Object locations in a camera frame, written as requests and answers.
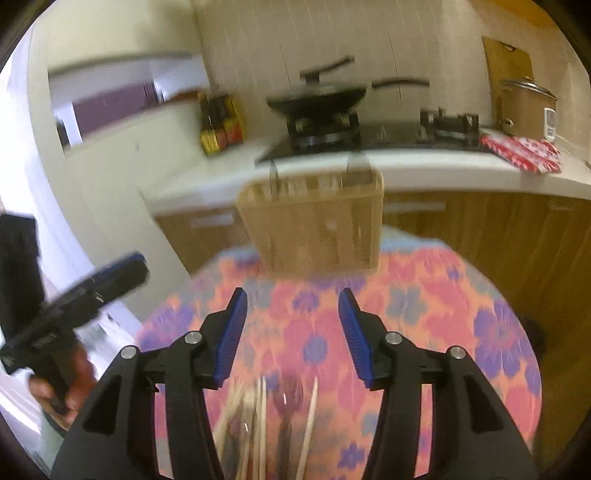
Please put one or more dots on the translucent spoon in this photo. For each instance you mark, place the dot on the translucent spoon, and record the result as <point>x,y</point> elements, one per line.
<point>287,397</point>

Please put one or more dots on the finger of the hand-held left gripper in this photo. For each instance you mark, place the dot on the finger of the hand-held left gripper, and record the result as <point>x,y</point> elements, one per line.
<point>122,277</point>

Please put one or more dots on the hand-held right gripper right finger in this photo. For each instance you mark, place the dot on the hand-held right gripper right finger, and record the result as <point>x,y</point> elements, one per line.
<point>355,332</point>

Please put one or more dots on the dark sauce bottle yellow label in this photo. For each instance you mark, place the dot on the dark sauce bottle yellow label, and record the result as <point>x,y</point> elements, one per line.
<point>210,124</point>

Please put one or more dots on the brown rice cooker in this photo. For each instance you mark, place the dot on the brown rice cooker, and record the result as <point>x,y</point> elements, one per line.
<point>524,106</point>

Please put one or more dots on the wooden cutting board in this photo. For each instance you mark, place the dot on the wooden cutting board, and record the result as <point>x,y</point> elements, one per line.
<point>508,60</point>

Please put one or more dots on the beige plastic utensil basket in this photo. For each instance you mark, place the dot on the beige plastic utensil basket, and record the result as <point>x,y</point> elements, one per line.
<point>314,230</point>

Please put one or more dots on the bundle of wooden chopsticks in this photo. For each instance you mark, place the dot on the bundle of wooden chopsticks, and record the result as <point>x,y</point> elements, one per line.
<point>262,424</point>

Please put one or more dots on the floral tablecloth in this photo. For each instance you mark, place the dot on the floral tablecloth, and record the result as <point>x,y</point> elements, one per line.
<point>415,295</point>

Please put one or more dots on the black wok lid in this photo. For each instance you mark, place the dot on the black wok lid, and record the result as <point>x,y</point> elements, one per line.
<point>323,69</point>

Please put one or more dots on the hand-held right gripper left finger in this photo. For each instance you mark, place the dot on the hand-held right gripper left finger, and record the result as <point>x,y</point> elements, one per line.
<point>231,332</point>

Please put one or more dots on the red patterned cloth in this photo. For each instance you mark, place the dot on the red patterned cloth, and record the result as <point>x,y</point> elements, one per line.
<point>521,150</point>

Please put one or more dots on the person's left hand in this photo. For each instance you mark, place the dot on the person's left hand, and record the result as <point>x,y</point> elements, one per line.
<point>81,376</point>

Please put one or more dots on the black gas stove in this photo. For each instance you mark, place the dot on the black gas stove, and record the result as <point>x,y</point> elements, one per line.
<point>392,134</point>

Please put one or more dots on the black wok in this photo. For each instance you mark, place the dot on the black wok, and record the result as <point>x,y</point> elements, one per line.
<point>318,104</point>

